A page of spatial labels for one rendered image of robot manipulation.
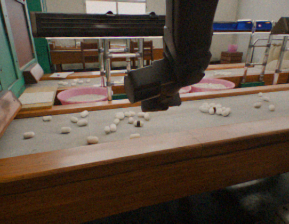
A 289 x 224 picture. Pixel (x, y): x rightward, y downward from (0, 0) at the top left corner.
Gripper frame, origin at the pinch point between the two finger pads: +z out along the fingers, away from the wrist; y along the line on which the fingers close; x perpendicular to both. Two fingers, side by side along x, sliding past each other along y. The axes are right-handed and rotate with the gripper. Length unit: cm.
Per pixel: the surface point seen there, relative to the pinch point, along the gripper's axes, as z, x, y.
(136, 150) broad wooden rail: 1.1, 11.3, 6.0
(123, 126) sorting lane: 18.5, 0.0, 5.3
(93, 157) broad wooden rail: 1.2, 11.4, 17.3
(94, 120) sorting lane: 25.4, -5.7, 15.2
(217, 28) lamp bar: 46, -66, -72
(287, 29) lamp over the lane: 3, -29, -67
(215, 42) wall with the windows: 426, -338, -395
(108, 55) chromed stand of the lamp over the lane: 23.2, -32.9, 6.2
